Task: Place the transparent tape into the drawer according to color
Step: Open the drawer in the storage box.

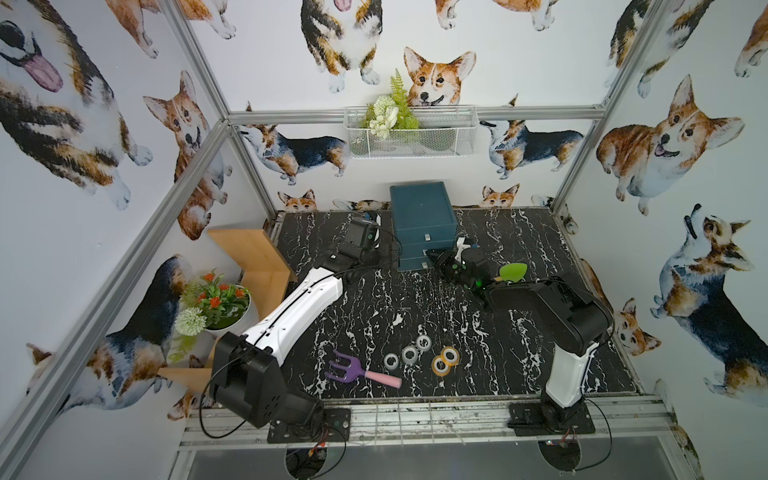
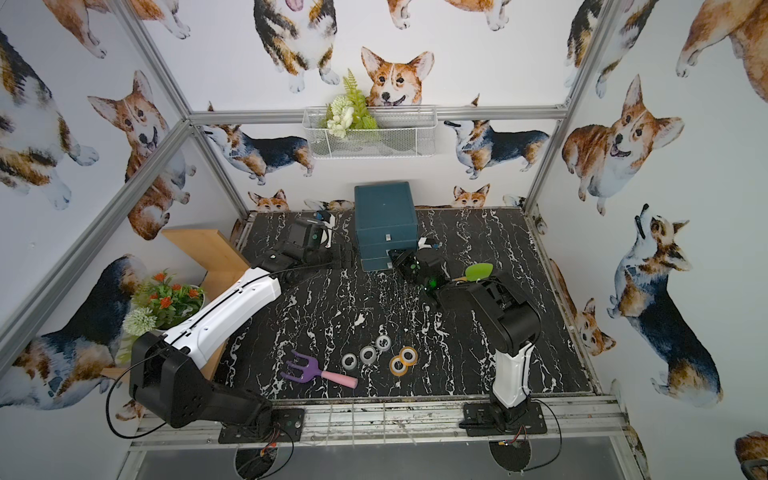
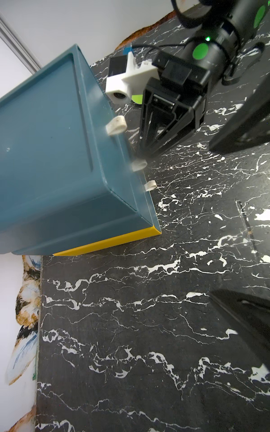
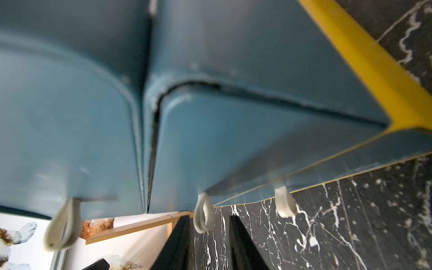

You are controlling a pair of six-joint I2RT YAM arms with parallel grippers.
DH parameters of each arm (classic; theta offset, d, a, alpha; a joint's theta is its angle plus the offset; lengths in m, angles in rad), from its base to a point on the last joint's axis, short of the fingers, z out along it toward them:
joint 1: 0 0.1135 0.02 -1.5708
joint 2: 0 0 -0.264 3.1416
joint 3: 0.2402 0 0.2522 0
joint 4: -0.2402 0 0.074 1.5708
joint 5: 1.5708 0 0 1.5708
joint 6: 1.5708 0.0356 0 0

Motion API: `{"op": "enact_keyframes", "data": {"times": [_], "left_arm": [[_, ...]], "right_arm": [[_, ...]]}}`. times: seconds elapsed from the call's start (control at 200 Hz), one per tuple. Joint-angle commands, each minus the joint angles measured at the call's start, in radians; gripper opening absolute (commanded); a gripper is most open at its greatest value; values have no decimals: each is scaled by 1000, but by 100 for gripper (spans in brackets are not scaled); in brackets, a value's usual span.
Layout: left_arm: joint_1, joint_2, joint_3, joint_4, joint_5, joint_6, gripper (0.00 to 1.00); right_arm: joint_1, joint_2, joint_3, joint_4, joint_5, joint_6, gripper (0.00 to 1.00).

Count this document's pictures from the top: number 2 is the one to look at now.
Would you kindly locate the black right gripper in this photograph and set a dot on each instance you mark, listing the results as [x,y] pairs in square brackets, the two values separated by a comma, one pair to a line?
[417,264]

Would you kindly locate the orange tape roll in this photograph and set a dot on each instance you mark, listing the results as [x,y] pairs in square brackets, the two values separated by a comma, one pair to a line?
[409,356]
[397,367]

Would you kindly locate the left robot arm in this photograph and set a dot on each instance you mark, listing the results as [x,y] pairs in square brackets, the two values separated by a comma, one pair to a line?
[166,369]

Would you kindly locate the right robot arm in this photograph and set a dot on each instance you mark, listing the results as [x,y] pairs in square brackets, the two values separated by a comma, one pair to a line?
[511,325]

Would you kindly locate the teal drawer cabinet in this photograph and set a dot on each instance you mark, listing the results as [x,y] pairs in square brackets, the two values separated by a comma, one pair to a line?
[385,220]

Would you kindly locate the clear white tape roll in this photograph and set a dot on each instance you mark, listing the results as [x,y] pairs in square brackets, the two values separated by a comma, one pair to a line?
[368,355]
[383,343]
[349,361]

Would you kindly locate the green toy trowel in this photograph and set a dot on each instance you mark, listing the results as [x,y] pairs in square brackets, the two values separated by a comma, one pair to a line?
[476,272]

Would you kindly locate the wooden corner shelf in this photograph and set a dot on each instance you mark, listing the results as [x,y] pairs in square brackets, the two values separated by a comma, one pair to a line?
[212,251]

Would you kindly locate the purple pink toy rake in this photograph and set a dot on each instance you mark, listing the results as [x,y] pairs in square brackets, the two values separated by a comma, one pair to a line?
[310,370]

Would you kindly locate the green fern white flowers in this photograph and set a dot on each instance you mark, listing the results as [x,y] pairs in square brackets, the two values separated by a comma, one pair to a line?
[348,111]

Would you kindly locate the potted red flower plant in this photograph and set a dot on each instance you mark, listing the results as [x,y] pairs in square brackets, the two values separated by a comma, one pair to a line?
[160,304]

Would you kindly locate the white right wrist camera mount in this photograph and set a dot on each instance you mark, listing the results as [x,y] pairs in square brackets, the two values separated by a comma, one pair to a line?
[428,243]

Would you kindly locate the white wire wall basket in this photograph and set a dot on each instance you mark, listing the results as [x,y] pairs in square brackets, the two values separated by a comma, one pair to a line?
[396,133]

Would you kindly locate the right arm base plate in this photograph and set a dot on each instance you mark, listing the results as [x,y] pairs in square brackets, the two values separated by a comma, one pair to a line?
[491,419]

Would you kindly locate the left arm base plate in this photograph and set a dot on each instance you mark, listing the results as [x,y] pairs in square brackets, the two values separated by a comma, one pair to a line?
[285,424]

